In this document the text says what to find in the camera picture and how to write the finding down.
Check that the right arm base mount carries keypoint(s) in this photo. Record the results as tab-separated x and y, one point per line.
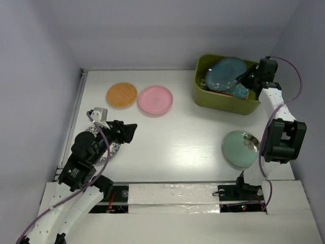
240	197

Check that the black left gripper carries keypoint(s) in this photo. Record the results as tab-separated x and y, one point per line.
116	125

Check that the woven bamboo tray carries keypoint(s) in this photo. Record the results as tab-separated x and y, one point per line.
122	95

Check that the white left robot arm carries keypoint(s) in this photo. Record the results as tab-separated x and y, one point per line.
79	187

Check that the pink plastic plate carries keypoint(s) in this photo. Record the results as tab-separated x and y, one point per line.
155	100

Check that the white foam strip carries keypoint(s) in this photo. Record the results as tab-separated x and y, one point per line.
173	199

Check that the red and teal plate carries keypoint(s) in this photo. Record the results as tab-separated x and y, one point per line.
238	91

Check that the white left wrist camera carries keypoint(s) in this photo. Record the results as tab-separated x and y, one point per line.
97	115

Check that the blue floral white plate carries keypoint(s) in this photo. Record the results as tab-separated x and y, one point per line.
114	147

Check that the mint green flower plate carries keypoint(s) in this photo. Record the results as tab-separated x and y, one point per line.
240	148

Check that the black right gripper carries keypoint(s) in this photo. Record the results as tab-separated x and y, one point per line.
242	78

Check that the dark blue glazed plate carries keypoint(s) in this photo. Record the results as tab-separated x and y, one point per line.
222	76

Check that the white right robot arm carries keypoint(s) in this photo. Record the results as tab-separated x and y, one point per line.
209	136

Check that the green plastic bin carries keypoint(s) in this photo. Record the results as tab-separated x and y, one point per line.
206	98

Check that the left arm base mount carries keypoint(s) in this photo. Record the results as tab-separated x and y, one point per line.
117	203

